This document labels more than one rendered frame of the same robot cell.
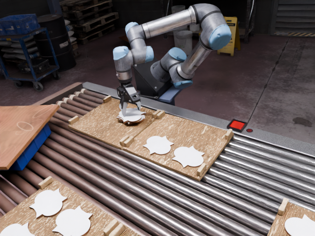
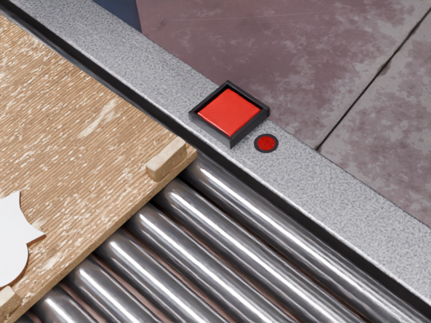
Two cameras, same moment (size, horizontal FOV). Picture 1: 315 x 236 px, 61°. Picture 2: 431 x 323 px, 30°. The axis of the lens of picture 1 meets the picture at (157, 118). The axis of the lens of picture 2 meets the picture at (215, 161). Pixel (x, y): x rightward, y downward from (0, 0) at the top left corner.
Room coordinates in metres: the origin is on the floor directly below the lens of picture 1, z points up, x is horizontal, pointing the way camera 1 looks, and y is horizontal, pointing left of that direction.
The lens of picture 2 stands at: (0.42, -0.46, 1.73)
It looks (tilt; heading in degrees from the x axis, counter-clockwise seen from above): 53 degrees down; 8
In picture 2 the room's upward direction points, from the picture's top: 7 degrees counter-clockwise
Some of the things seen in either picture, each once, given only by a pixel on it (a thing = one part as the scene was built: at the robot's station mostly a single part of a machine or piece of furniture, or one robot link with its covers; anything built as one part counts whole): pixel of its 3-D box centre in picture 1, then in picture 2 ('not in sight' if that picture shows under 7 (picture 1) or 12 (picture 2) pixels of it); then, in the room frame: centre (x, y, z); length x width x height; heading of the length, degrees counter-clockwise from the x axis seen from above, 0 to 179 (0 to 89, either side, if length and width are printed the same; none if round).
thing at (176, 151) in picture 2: (228, 134); (167, 159); (1.00, -0.32, 0.95); 0.06 x 0.02 x 0.03; 140
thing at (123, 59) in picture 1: (122, 59); not in sight; (1.27, 0.13, 1.28); 0.09 x 0.08 x 0.11; 105
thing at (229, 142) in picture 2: (236, 125); (229, 113); (1.10, -0.39, 0.92); 0.08 x 0.08 x 0.02; 49
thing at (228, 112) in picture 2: (236, 125); (229, 114); (1.10, -0.39, 0.92); 0.06 x 0.06 x 0.01; 49
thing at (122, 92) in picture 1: (126, 88); not in sight; (1.28, 0.14, 1.12); 0.09 x 0.08 x 0.12; 30
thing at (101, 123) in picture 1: (115, 120); not in sight; (1.29, 0.24, 0.93); 0.41 x 0.35 x 0.02; 50
